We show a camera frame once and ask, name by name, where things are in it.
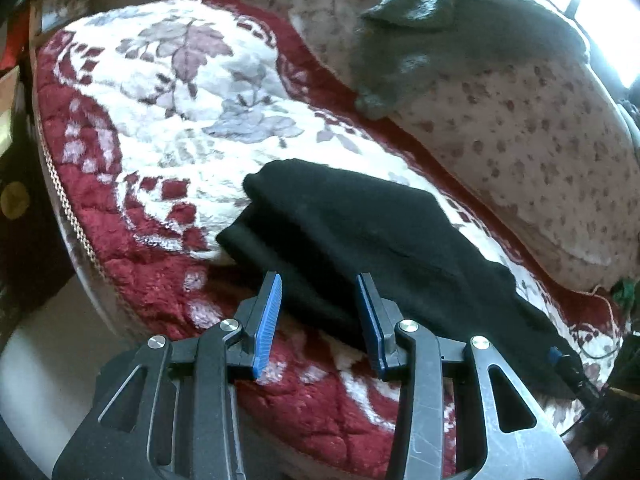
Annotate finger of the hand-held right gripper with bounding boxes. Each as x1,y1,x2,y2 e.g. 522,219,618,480
547,345,601,411

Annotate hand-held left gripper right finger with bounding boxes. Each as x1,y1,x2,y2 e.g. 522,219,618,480
355,273,581,480

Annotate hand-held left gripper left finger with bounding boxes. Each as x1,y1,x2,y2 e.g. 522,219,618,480
52,270,283,480

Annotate black pants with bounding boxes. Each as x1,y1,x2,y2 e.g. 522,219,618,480
216,158,583,401

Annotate red white floral blanket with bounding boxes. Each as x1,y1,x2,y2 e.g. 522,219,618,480
31,0,626,478

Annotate beige spotted fleece blanket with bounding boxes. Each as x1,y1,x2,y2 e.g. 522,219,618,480
240,0,640,295

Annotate grey knitted garment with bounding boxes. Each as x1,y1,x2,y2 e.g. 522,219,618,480
347,0,591,120

